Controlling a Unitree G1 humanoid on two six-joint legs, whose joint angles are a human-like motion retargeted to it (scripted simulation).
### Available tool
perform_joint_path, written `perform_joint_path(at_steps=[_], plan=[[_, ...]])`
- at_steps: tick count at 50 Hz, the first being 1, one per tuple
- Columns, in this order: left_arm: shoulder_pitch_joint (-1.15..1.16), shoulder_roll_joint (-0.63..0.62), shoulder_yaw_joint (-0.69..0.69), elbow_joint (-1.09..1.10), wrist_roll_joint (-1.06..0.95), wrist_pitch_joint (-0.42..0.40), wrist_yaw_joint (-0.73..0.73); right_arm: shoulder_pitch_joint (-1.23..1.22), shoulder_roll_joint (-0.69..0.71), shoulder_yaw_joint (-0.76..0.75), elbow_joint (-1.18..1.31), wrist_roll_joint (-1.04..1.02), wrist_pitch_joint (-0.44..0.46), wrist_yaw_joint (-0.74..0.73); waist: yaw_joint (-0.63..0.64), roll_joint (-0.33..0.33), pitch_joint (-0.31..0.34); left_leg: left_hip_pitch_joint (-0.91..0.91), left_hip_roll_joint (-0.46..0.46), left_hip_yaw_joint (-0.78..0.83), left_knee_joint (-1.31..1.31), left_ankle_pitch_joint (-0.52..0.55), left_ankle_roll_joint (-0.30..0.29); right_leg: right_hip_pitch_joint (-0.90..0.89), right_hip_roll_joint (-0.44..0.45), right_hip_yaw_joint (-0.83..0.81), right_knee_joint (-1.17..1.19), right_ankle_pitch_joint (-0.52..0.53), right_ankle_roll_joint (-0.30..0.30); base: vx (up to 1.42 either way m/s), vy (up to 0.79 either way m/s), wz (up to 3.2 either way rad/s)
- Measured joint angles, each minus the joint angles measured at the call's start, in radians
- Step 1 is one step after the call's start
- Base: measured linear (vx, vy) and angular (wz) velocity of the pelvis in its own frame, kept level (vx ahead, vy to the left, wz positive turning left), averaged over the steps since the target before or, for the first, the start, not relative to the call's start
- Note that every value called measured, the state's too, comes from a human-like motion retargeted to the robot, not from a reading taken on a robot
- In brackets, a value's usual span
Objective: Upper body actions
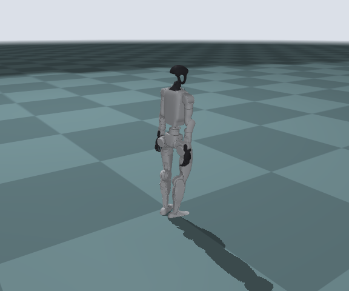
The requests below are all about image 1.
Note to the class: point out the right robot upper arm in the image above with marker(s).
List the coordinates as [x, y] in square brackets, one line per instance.
[188, 101]

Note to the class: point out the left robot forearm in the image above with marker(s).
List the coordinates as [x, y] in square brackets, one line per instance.
[162, 125]

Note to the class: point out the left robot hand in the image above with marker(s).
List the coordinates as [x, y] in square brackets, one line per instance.
[156, 145]

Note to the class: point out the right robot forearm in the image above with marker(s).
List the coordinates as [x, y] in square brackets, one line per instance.
[188, 133]

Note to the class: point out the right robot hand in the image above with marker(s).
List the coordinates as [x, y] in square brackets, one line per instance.
[187, 156]

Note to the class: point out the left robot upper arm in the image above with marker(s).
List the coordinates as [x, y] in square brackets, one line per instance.
[162, 102]

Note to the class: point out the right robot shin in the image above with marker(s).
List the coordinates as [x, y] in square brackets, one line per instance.
[177, 194]

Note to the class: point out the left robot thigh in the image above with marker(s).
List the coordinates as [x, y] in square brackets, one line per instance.
[167, 157]

